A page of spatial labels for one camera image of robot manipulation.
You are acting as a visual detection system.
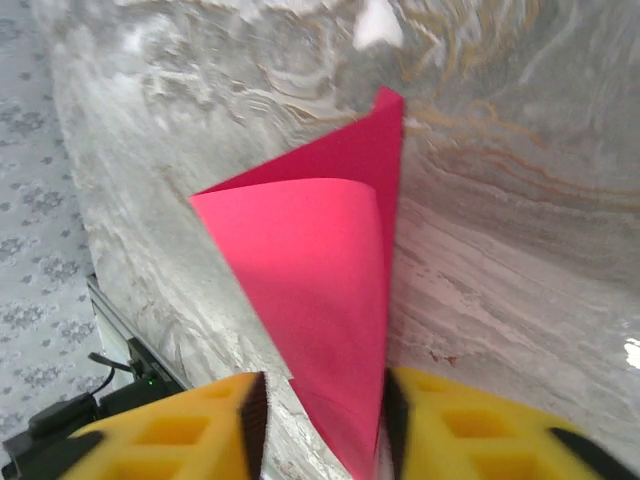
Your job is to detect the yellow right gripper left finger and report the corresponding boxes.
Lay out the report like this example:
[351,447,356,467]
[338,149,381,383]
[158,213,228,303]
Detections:
[64,372,269,480]

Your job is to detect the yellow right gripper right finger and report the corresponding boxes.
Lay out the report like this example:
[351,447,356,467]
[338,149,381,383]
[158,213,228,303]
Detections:
[384,367,626,480]

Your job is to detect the pink paper sheet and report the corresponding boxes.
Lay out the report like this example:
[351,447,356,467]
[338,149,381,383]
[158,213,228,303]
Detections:
[188,85,405,480]

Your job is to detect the black electronics box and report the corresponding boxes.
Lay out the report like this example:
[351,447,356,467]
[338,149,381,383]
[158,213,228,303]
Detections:
[0,339,194,480]

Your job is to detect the thin black cable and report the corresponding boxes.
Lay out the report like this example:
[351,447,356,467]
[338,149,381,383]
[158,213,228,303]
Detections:
[88,352,134,396]

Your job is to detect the aluminium table frame rail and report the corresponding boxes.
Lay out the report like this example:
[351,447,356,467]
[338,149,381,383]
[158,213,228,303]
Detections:
[87,277,194,396]

